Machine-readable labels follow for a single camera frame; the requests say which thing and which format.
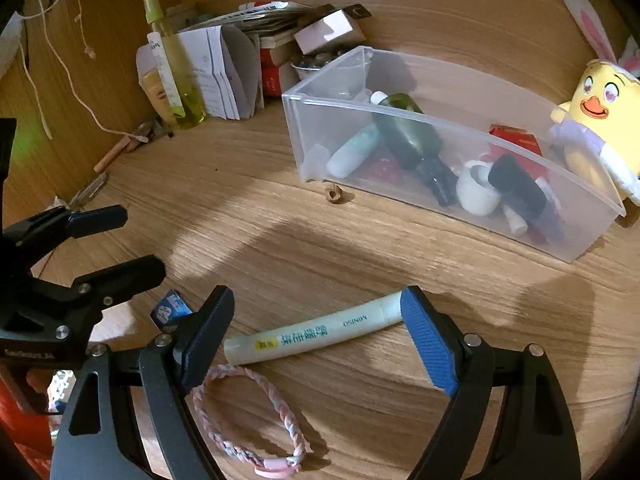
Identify red packet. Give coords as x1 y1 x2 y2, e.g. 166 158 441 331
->
484 123 549 181

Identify small wooden bead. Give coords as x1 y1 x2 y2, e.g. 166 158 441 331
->
324 183 345 204

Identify pink braided bracelet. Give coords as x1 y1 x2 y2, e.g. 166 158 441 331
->
191 363 314 480

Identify red box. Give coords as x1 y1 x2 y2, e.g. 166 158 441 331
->
260 48 299 98

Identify white cord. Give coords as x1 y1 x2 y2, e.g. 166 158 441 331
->
16 0 151 143

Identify light blue white bottle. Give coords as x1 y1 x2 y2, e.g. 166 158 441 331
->
326 124 381 179

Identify white paper boxes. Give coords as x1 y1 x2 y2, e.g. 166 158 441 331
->
135 24 264 122

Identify yellow chick bunny plush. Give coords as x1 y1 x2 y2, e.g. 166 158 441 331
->
552 0 639 204

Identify yellow-green spray bottle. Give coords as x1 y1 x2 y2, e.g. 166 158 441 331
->
143 0 206 128

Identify small white jar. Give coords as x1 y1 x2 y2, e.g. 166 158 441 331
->
456 160 501 217

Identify dark green dropper bottle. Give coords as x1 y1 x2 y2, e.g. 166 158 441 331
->
373 114 458 207

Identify stack of papers and books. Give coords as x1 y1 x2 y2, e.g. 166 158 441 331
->
178 0 336 49

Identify white green Ninino tube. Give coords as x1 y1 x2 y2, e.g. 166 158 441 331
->
224 292 401 365

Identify black small bottle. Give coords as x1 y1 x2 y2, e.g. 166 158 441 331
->
488 154 548 222

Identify black Max staples box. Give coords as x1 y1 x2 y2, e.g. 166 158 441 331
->
150 289 193 333

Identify beige cosmetic tube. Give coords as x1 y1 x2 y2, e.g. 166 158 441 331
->
140 68 177 127

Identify small pink white box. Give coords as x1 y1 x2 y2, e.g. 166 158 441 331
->
294 10 366 54

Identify clear plastic storage bin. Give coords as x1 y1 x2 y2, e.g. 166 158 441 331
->
283 47 624 262

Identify white bowl of marbles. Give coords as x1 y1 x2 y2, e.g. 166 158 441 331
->
291 49 347 80

